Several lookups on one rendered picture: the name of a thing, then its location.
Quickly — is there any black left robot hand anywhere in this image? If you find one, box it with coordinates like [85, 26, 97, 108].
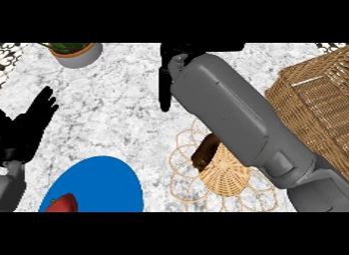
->
[0, 86, 60, 167]

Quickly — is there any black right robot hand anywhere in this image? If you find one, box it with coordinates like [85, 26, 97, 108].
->
[159, 43, 246, 113]

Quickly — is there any brown sweet potato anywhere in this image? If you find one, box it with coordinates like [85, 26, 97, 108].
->
[188, 132, 221, 173]

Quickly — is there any brown wicker basket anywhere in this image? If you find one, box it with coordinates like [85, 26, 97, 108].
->
[262, 44, 349, 196]

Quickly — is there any round woven wicker placemat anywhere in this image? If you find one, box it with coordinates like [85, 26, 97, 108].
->
[168, 119, 279, 213]

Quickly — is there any grey potted plant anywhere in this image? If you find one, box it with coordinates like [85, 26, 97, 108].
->
[36, 43, 104, 70]

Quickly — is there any black white patterned tile panel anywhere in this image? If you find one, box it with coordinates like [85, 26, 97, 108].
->
[0, 43, 29, 104]

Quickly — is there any blue round plate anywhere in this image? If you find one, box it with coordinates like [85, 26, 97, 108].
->
[38, 155, 146, 213]

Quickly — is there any red bell pepper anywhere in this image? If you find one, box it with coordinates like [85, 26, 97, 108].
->
[45, 192, 79, 213]

